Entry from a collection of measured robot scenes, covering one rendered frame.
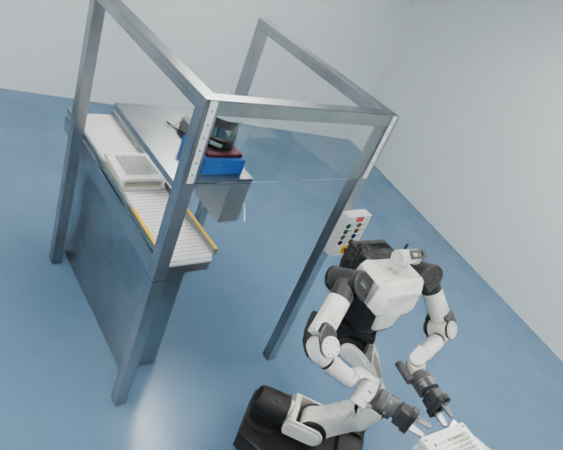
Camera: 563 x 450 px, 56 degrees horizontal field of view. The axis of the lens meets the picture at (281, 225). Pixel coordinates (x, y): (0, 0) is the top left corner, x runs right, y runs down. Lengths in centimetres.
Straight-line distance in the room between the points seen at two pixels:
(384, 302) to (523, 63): 376
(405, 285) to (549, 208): 311
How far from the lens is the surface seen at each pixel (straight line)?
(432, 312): 244
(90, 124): 328
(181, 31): 558
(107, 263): 302
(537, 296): 519
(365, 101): 261
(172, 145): 231
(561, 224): 506
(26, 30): 539
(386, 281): 209
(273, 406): 273
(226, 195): 225
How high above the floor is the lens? 236
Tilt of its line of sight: 31 degrees down
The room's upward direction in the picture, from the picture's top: 24 degrees clockwise
